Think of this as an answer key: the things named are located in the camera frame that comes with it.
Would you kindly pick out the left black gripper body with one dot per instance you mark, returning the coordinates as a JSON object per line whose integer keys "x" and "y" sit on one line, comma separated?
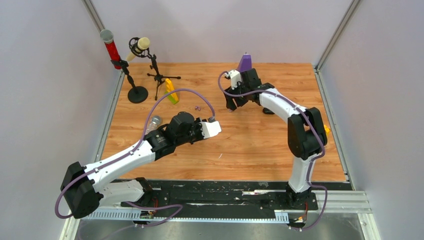
{"x": 195, "y": 134}

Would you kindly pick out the red microphone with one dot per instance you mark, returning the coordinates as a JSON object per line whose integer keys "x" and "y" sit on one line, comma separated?
{"x": 108, "y": 39}

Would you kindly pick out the black earbud charging case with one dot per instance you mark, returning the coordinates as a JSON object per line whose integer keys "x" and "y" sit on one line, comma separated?
{"x": 267, "y": 111}

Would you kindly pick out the purple metronome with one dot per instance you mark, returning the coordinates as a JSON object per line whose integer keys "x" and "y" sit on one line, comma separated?
{"x": 245, "y": 63}

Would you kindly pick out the beige condenser microphone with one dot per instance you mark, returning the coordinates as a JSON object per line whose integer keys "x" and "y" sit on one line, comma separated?
{"x": 139, "y": 47}

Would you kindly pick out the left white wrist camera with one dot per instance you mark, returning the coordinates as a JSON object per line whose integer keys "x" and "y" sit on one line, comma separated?
{"x": 210, "y": 129}

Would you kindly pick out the yellow green toy block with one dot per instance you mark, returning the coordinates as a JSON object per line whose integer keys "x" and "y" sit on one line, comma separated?
{"x": 169, "y": 87}

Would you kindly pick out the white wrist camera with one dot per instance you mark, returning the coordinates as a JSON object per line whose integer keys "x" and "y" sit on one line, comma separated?
{"x": 235, "y": 78}
{"x": 210, "y": 129}

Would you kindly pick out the colourful toy truck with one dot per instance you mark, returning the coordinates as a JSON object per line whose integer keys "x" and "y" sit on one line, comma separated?
{"x": 327, "y": 129}

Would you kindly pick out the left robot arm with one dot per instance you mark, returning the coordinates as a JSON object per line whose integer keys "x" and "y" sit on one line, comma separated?
{"x": 85, "y": 188}

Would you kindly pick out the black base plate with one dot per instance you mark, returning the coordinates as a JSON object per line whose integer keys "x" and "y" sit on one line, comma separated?
{"x": 223, "y": 199}

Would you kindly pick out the black round-base mic stand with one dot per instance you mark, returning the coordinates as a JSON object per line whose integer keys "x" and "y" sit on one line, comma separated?
{"x": 137, "y": 94}

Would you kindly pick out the silver glitter microphone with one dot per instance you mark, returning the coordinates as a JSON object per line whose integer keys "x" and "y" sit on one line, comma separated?
{"x": 154, "y": 123}

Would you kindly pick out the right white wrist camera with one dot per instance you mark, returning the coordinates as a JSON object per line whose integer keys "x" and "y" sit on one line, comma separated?
{"x": 235, "y": 78}

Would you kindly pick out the aluminium frame rail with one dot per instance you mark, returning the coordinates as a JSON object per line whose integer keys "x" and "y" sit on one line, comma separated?
{"x": 347, "y": 201}

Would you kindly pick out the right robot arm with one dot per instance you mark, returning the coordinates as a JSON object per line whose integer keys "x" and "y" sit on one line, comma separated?
{"x": 306, "y": 133}

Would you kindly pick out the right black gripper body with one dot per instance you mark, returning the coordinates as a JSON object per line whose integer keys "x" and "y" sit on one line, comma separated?
{"x": 240, "y": 90}

